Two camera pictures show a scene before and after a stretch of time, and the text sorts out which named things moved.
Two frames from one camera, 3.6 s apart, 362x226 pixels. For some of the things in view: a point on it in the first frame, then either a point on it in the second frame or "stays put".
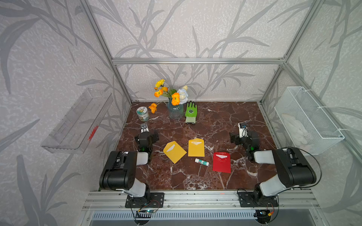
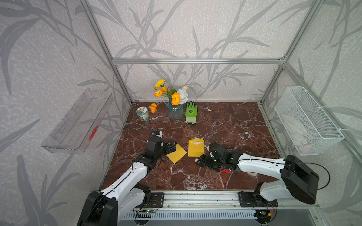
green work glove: x=191 y=113 stays put
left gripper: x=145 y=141 → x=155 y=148
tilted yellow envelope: x=174 y=151 stays put
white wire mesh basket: x=311 y=131 stays put
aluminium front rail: x=104 y=200 stays put
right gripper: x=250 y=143 → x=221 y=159
